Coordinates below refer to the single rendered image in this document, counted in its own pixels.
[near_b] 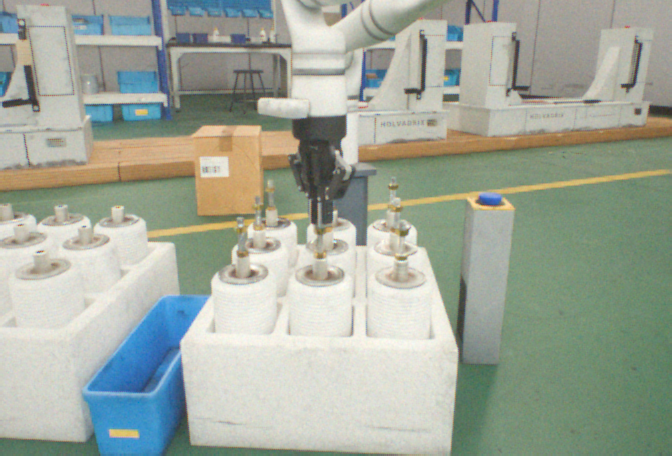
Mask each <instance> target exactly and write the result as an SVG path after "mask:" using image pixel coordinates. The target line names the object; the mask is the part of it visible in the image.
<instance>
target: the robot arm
mask: <svg viewBox="0 0 672 456"><path fill-rule="evenodd" d="M353 1H356V0H281V3H282V7H283V11H284V15H285V19H286V23H287V27H288V30H289V33H290V37H291V40H292V63H293V74H294V75H293V82H292V91H291V98H288V99H274V98H261V99H260V100H259V101H258V112H259V114H264V115H270V116H276V117H283V118H291V119H292V135H293V137H294V138H295V139H297V140H300V141H299V145H298V151H297V152H296V153H293V154H289V155H288V160H289V163H290V166H291V169H292V172H293V175H294V178H295V181H296V184H297V186H298V190H299V191H300V192H304V193H305V196H306V198H308V208H309V209H308V215H309V222H310V223H311V224H313V225H315V224H316V220H317V225H318V227H320V228H325V227H329V226H331V225H332V222H333V202H334V200H338V199H343V198H344V195H345V193H346V191H347V189H348V187H349V185H350V183H351V181H352V178H353V176H354V174H355V172H356V167H357V166H358V98H359V90H360V86H361V73H362V58H363V48H366V47H370V46H374V45H377V44H380V43H383V42H385V41H387V40H389V39H391V38H392V37H394V36H395V35H397V34H399V33H400V32H402V31H403V30H404V29H406V28H407V27H408V26H410V25H411V24H413V23H414V22H415V21H417V20H418V19H420V18H421V17H423V16H424V15H426V14H428V13H429V12H431V11H433V10H435V9H437V8H438V7H440V6H442V5H444V4H446V3H448V2H449V1H451V0H366V1H364V2H363V3H362V4H361V5H360V6H359V7H358V8H357V9H355V10H354V11H353V12H351V13H350V14H349V15H348V16H346V17H345V18H344V19H343V20H341V21H340V22H338V23H337V24H335V25H333V26H331V27H328V26H327V25H326V23H325V19H324V16H323V12H322V7H327V6H335V5H341V4H346V3H350V2H353ZM301 176H302V177H301ZM326 178H328V179H326ZM303 182H305V183H303ZM325 186H328V190H327V192H326V193H325Z"/></svg>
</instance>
